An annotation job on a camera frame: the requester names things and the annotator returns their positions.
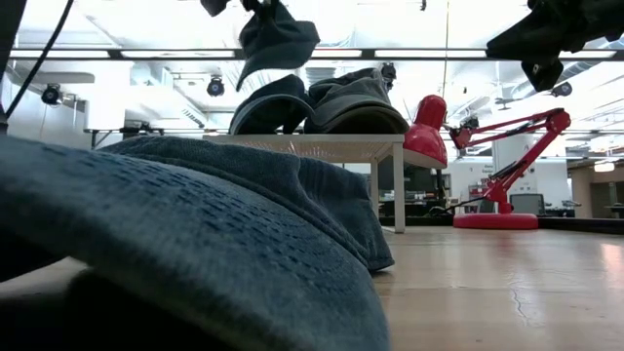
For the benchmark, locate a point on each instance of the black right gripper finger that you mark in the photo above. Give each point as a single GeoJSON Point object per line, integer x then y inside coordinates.
{"type": "Point", "coordinates": [541, 36]}
{"type": "Point", "coordinates": [545, 73]}

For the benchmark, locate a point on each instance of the grey baseball cap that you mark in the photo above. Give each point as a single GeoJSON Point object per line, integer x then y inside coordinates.
{"type": "Point", "coordinates": [365, 124]}
{"type": "Point", "coordinates": [351, 88]}

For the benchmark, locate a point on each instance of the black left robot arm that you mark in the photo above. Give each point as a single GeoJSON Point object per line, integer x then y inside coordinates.
{"type": "Point", "coordinates": [9, 29]}

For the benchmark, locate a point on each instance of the black ceiling spotlight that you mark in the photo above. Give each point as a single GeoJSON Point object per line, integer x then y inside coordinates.
{"type": "Point", "coordinates": [51, 94]}
{"type": "Point", "coordinates": [388, 70]}
{"type": "Point", "coordinates": [561, 89]}
{"type": "Point", "coordinates": [215, 87]}

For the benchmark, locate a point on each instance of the white background cabinet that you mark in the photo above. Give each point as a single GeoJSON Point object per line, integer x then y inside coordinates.
{"type": "Point", "coordinates": [512, 151]}

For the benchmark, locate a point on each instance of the black overhead crossbeam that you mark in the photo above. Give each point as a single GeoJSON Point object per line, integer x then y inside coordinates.
{"type": "Point", "coordinates": [368, 53]}

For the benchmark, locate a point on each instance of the lit ceiling light panel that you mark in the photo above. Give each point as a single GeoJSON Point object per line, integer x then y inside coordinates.
{"type": "Point", "coordinates": [604, 166]}

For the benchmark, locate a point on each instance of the grey background monitor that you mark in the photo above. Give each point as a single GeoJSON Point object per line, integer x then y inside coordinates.
{"type": "Point", "coordinates": [526, 204]}

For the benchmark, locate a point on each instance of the small white table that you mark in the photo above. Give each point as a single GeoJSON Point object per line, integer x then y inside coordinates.
{"type": "Point", "coordinates": [331, 146]}

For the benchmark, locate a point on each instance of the red desk lamp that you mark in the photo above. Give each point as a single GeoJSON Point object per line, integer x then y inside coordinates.
{"type": "Point", "coordinates": [495, 222]}

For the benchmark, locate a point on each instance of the cluttered background desk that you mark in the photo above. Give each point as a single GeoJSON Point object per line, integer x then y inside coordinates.
{"type": "Point", "coordinates": [419, 200]}

